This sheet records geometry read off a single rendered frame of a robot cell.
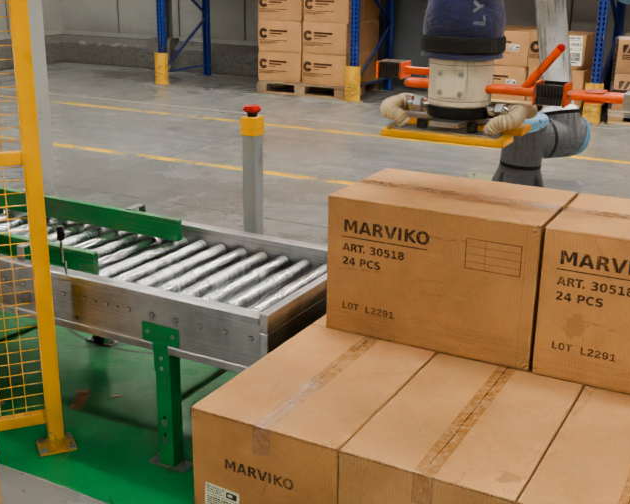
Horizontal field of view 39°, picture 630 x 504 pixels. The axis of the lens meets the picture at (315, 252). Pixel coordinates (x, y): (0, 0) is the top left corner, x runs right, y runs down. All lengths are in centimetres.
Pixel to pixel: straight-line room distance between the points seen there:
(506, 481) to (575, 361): 54
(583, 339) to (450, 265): 39
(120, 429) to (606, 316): 173
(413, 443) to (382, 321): 58
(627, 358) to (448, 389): 45
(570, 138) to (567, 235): 117
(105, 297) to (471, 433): 131
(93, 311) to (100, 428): 50
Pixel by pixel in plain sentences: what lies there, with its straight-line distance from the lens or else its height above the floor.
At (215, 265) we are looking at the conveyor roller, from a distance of 318.
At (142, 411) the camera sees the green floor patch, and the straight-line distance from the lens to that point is 337.
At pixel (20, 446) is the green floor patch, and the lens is 325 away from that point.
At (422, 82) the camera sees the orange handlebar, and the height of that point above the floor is 125.
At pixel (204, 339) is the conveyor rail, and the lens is 272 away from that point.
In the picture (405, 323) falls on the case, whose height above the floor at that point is 61.
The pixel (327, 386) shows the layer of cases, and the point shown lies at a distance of 230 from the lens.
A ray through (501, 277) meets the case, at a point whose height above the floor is 79.
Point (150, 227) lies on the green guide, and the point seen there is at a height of 59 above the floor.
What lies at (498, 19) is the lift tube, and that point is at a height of 143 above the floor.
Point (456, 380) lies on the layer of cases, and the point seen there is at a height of 54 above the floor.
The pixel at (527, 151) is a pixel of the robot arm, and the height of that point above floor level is 92.
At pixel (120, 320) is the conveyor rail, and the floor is 48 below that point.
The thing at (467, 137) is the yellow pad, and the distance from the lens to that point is 238.
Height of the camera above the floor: 157
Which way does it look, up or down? 18 degrees down
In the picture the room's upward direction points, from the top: 1 degrees clockwise
